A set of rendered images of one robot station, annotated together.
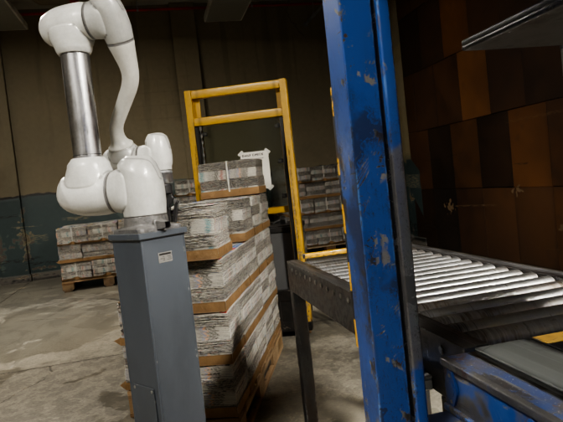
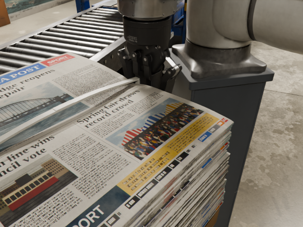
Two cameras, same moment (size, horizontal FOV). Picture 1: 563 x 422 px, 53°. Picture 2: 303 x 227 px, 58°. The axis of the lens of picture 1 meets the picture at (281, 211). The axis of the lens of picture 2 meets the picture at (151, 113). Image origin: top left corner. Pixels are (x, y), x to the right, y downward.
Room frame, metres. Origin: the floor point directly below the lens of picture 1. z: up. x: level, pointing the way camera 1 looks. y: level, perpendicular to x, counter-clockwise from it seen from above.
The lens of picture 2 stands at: (2.65, 0.72, 1.27)
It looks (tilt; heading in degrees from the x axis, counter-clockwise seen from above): 34 degrees down; 214
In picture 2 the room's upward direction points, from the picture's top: straight up
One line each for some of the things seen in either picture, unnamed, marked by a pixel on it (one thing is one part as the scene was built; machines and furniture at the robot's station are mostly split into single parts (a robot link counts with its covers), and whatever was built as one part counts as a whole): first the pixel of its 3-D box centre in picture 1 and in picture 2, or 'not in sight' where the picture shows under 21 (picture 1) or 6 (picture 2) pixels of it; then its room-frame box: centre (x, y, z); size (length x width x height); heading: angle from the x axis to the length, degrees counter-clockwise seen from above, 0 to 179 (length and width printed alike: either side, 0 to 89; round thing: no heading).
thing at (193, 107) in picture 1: (204, 210); not in sight; (4.13, 0.56, 0.97); 0.09 x 0.09 x 1.75; 82
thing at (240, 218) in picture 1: (214, 221); not in sight; (3.06, 0.37, 0.95); 0.38 x 0.29 x 0.23; 84
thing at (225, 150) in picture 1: (244, 164); not in sight; (4.11, 0.23, 1.27); 0.57 x 0.01 x 0.65; 82
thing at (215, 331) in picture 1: (220, 322); not in sight; (2.94, 0.39, 0.42); 1.17 x 0.39 x 0.83; 172
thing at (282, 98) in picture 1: (293, 201); not in sight; (4.04, -0.09, 0.97); 0.09 x 0.09 x 1.75; 82
